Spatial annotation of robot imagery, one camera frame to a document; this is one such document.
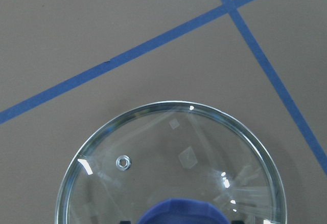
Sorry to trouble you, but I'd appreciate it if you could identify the glass pot lid blue knob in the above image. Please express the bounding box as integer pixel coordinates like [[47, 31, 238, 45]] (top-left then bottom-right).
[[55, 101, 287, 223]]

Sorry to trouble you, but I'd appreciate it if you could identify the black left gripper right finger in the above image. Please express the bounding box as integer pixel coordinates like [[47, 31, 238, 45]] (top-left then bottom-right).
[[232, 220, 243, 224]]

